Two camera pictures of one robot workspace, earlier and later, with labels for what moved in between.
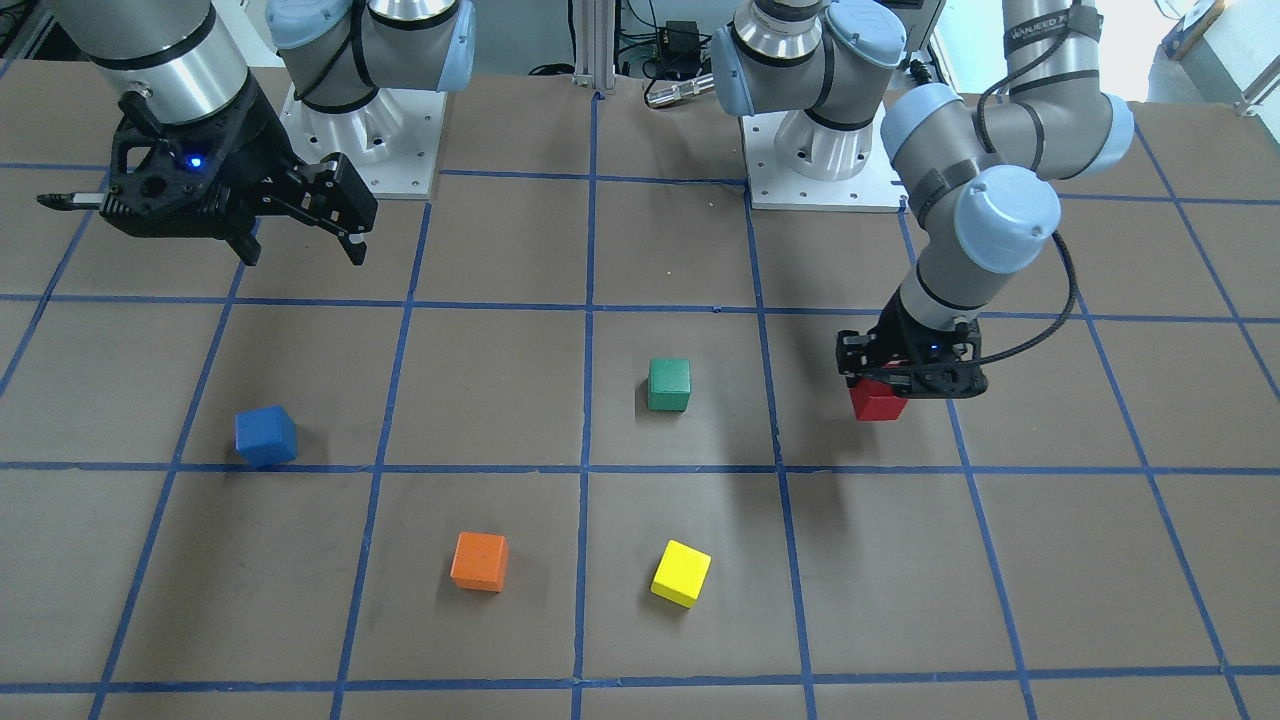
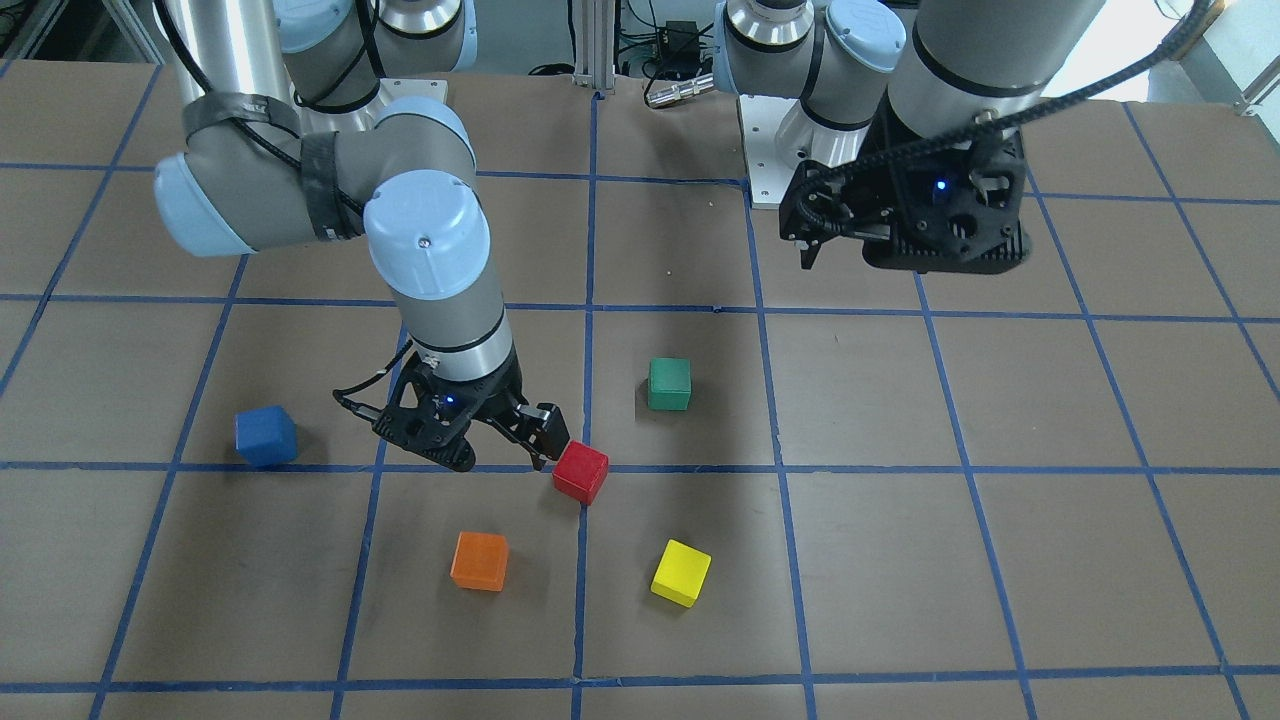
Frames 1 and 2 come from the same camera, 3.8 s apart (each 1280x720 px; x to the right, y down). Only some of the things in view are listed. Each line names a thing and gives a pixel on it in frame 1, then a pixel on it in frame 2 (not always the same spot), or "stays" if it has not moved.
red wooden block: x=874 y=401 → x=581 y=471
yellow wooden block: x=681 y=573 stays
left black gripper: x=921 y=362 → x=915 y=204
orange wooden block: x=480 y=561 stays
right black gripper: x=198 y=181 → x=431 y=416
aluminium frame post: x=594 y=30 stays
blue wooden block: x=266 y=436 stays
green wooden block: x=669 y=386 stays
